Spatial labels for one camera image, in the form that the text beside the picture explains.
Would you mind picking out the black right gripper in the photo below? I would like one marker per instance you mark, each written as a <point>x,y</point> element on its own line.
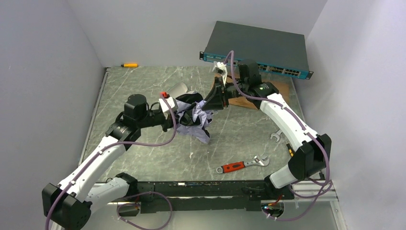
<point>224,97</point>

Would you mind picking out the wooden base board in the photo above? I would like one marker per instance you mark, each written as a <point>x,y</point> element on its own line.
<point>283,84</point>

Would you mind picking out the aluminium frame rail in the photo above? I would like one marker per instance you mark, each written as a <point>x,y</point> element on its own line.
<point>305,191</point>

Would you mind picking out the black yellow screwdriver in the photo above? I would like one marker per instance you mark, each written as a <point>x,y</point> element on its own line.
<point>290,149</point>

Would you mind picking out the red handled adjustable wrench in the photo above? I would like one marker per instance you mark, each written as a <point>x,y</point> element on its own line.
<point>231,167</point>

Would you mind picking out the teal network switch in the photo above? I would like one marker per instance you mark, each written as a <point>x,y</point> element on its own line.
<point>274,51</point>

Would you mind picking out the silver open end spanner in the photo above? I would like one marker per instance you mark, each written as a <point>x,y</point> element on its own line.
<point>276,135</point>

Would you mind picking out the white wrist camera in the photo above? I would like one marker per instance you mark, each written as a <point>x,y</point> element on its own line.
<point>221,69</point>
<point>167,103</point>

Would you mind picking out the mint green umbrella sleeve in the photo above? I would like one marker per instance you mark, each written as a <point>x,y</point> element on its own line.
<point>178,90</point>

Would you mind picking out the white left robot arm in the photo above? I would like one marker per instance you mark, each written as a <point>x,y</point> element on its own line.
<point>72,201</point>

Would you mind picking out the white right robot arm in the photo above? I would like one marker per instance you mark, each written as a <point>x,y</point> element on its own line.
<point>311,150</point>

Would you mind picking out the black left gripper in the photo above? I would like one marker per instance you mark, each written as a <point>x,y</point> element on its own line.
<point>173,119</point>

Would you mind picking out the lilac folding umbrella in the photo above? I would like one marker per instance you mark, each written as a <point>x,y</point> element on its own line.
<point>192,120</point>

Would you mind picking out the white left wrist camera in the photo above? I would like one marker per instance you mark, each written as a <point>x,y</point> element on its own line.
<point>167,103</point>

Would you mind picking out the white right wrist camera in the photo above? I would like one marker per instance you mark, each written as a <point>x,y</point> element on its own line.
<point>221,69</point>

